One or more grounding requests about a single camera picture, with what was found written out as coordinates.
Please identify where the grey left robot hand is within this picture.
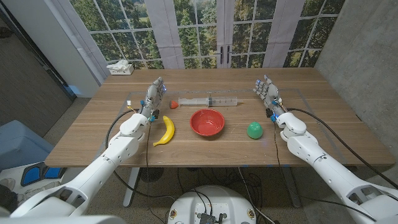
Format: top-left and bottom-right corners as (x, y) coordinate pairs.
(141, 76), (167, 119)

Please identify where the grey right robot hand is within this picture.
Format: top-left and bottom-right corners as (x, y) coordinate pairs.
(252, 74), (285, 117)

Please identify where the large clear plastic syringe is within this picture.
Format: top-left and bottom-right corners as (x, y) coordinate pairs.
(178, 96), (245, 108)

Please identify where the yellow toy banana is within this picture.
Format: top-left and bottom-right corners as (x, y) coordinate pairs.
(152, 115), (176, 147)

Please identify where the green toy apple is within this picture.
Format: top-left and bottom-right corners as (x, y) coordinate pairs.
(246, 121), (264, 140)

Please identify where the red bowl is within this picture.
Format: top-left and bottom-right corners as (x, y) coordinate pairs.
(189, 108), (226, 137)

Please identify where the white tissue box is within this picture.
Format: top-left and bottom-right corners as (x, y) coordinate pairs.
(108, 64), (135, 76)

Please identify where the crumpled white tissue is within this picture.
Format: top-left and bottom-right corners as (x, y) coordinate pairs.
(106, 60), (130, 71)

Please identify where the black round floor fan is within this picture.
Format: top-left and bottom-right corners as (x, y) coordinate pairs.
(139, 167), (165, 183)

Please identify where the printed window forest backdrop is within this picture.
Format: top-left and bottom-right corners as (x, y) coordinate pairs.
(46, 0), (346, 70)

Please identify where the white table leg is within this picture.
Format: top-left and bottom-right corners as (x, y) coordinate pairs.
(123, 167), (141, 208)

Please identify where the grey table leg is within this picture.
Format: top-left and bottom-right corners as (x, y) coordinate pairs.
(281, 167), (302, 208)

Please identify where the white panel under table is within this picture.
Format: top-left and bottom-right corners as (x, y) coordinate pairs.
(61, 167), (91, 187)

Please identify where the white robot torso base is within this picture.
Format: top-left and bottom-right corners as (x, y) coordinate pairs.
(167, 185), (257, 224)

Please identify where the blue upholstered seat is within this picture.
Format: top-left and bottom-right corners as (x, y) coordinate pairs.
(0, 119), (55, 170)

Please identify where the blue and black foot pedal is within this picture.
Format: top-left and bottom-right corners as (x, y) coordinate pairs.
(20, 161), (68, 187)

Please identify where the grey sneaker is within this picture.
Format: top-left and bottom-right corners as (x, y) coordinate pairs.
(0, 177), (16, 191)
(17, 182), (62, 203)

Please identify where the white robot head edge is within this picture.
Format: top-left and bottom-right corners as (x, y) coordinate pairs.
(0, 215), (127, 224)

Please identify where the black trouser leg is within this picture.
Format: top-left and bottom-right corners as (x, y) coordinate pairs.
(0, 184), (18, 213)

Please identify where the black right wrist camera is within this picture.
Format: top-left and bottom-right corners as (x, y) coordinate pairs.
(265, 108), (278, 123)

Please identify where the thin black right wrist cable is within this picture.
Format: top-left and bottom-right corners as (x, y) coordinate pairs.
(272, 120), (379, 222)

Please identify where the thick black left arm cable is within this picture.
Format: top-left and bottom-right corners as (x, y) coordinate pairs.
(104, 108), (177, 200)

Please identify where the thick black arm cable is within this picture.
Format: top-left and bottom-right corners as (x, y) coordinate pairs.
(286, 107), (398, 190)
(104, 108), (177, 200)

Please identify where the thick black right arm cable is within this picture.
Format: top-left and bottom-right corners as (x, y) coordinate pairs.
(286, 107), (398, 190)

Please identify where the white floor cable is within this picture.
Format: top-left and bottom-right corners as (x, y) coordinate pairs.
(238, 167), (276, 224)

